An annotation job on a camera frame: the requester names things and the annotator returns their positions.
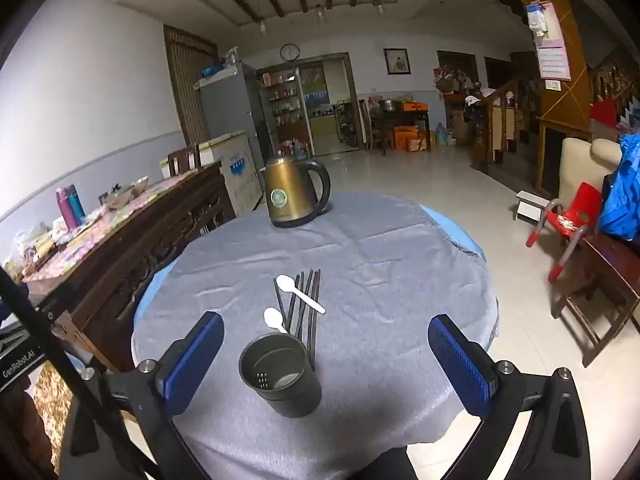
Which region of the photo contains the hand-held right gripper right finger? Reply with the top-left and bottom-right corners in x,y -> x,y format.
428,314 -> 593,480

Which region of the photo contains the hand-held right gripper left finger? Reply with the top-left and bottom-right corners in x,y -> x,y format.
60,311 -> 226,480

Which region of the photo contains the white plastic spoon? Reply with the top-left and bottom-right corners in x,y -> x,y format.
276,275 -> 327,315
263,307 -> 289,335

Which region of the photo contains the dark round utensil holder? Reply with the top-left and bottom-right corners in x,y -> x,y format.
238,332 -> 322,418

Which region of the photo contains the dark chopstick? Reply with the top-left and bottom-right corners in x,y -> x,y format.
309,270 -> 322,363
285,273 -> 302,328
274,278 -> 296,331
302,269 -> 315,346
295,273 -> 307,338

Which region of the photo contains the grey tablecloth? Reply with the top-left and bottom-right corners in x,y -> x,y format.
131,191 -> 501,480

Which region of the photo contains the blue table cover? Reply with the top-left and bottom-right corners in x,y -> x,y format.
132,204 -> 488,326

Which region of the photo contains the floral cloth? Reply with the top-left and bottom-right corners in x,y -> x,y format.
22,167 -> 201,281

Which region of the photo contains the pink thermos bottle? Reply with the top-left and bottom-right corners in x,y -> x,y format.
55,186 -> 80,229

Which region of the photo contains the blue thermos bottle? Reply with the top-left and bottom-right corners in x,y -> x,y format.
69,191 -> 87,226

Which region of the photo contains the white step stool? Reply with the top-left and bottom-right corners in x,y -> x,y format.
514,190 -> 551,223

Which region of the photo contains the dark wooden chair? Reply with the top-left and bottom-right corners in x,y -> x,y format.
552,232 -> 640,368

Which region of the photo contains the white cardboard box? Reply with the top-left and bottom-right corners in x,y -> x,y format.
159,131 -> 263,217

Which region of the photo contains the gold electric kettle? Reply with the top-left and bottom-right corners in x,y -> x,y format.
263,154 -> 332,228

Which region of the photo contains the red child's chair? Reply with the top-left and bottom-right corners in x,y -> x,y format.
526,182 -> 603,283

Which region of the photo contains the wooden dining chair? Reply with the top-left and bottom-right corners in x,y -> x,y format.
167,144 -> 201,176

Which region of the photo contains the beige armchair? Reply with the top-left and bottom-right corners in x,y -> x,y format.
555,137 -> 623,233

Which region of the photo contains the orange cardboard box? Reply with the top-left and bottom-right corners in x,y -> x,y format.
393,126 -> 421,150

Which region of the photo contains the blue garment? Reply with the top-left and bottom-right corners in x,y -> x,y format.
597,132 -> 640,241

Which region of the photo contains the wooden stair railing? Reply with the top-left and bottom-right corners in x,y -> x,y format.
472,75 -> 546,171

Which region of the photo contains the dark wooden side table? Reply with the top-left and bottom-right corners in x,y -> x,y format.
370,100 -> 432,153

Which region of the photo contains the grey refrigerator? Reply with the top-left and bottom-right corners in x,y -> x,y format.
196,62 -> 266,161

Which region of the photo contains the glass display cabinet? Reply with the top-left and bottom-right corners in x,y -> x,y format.
256,62 -> 311,158

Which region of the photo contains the brown curtain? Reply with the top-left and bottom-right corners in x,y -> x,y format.
164,25 -> 218,146

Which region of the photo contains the framed wall picture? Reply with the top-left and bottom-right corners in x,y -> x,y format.
383,48 -> 411,77

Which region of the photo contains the wall calendar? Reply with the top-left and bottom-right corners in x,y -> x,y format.
525,2 -> 572,81

